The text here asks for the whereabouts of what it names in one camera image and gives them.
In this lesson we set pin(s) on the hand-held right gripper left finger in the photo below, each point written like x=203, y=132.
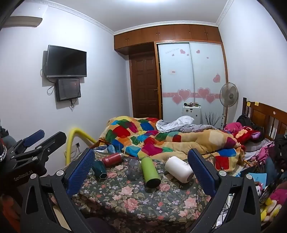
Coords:
x=81, y=172

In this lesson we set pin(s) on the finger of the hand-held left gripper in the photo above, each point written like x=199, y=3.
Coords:
x=33, y=137
x=52, y=141

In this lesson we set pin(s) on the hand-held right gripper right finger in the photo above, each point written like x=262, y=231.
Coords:
x=201, y=173

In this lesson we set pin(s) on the dark green cup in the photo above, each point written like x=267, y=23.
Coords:
x=99, y=171

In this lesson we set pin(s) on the white cup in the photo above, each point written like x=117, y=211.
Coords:
x=178, y=170

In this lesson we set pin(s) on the clear glass cup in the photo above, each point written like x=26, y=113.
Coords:
x=134, y=170

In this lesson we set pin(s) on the yellow foam tube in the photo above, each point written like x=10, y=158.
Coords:
x=77, y=131

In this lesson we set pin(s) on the red thermos bottle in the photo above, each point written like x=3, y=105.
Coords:
x=112, y=159

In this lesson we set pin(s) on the green bottle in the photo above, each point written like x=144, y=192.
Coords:
x=150, y=173

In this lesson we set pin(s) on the dried twig bunch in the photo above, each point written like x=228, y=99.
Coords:
x=212, y=119

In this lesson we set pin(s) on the white grey crumpled cloth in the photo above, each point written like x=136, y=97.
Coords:
x=173, y=124

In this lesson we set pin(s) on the grey pillow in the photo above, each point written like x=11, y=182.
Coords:
x=253, y=147

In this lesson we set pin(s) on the red plush toy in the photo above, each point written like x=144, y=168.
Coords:
x=245, y=135

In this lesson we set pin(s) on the blue booklet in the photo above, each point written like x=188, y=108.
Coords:
x=260, y=178

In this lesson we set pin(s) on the colourful patchwork quilt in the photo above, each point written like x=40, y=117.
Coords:
x=154, y=139

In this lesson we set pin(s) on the white small appliance cabinet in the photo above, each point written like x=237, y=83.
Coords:
x=191, y=114

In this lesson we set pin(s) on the floral bedsheet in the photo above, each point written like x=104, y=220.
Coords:
x=139, y=203

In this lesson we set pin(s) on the black clothing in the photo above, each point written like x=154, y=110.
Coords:
x=246, y=121

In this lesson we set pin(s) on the yellow plush toy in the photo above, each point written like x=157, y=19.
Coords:
x=271, y=208

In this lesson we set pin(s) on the pink plush toy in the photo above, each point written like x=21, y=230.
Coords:
x=280, y=194

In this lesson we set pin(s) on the black bag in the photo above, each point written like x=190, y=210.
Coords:
x=280, y=145

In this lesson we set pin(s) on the brown wooden headboard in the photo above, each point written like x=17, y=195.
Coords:
x=264, y=116

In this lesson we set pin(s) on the white standing fan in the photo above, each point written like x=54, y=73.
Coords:
x=228, y=92

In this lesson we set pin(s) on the frosted wardrobe with heart stickers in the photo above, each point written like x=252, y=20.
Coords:
x=192, y=76

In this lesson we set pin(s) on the brown wooden door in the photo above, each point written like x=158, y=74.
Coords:
x=144, y=85

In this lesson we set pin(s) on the white air conditioner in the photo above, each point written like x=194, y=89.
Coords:
x=25, y=21

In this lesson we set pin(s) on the brown overhead cabinet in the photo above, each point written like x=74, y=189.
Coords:
x=166, y=35

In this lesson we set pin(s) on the wall socket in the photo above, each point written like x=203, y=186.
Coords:
x=77, y=145

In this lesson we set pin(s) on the small black wall monitor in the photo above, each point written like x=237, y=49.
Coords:
x=68, y=89

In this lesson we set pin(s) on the black wall television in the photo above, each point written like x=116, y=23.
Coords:
x=66, y=61

